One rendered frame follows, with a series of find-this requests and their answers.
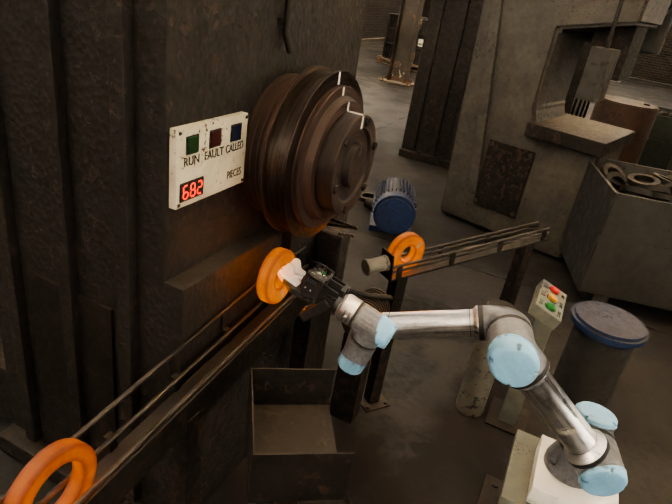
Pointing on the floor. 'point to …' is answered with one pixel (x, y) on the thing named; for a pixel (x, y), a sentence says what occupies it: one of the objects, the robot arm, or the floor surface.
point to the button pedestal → (545, 321)
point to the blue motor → (393, 207)
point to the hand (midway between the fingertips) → (277, 269)
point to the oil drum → (629, 111)
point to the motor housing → (345, 401)
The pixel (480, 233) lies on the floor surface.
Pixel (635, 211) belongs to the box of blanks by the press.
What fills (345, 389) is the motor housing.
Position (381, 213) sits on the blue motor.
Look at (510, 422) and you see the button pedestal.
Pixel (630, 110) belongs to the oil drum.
